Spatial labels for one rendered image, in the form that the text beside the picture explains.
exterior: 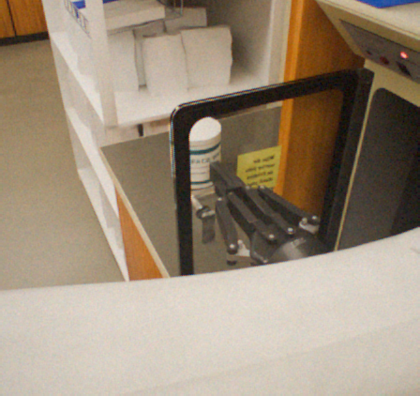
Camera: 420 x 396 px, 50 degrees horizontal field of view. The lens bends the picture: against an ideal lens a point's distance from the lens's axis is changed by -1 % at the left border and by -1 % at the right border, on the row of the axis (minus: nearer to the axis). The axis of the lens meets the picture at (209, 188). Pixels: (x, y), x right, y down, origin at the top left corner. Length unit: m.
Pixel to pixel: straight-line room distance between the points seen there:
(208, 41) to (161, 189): 0.71
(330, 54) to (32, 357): 0.67
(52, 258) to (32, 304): 2.25
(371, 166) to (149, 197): 0.58
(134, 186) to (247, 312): 1.02
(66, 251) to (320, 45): 1.94
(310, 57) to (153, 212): 0.57
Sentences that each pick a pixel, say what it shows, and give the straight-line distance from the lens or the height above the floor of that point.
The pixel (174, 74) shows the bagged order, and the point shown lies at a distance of 1.68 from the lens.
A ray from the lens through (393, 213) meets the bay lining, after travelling 0.97.
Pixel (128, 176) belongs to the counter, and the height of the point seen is 0.94.
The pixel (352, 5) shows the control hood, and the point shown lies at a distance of 0.59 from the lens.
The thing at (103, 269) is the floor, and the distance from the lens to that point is 2.31.
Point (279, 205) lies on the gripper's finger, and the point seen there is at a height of 1.29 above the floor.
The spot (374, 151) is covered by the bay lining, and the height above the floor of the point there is 1.24.
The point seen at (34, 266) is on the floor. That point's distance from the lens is 2.43.
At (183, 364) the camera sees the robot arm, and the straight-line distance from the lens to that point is 0.19.
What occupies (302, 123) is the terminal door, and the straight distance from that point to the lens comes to 0.70.
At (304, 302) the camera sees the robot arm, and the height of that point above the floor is 1.48.
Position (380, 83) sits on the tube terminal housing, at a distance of 0.73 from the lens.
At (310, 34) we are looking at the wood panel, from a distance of 0.73.
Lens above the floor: 1.65
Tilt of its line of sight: 37 degrees down
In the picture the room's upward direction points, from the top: straight up
